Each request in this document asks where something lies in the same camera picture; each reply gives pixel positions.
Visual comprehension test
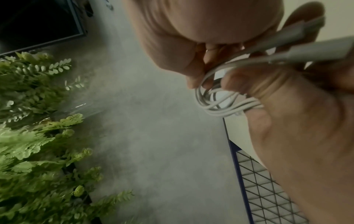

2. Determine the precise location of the person's right hand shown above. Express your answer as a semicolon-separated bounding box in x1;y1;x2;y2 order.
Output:
221;51;354;224

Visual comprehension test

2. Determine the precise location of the person's left hand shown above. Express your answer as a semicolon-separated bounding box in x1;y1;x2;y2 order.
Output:
123;0;325;89

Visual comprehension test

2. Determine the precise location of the white charging cable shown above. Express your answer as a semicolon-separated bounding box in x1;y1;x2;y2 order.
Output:
195;16;354;118

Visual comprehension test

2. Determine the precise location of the blue-edged triangle pattern mat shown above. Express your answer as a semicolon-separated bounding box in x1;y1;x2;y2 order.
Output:
222;117;308;224

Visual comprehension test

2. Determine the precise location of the black monitor screen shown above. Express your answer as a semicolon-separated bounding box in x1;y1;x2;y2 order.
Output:
0;0;94;56

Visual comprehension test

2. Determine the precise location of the green artificial fern plant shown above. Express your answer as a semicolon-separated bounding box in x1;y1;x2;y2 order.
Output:
0;51;136;224

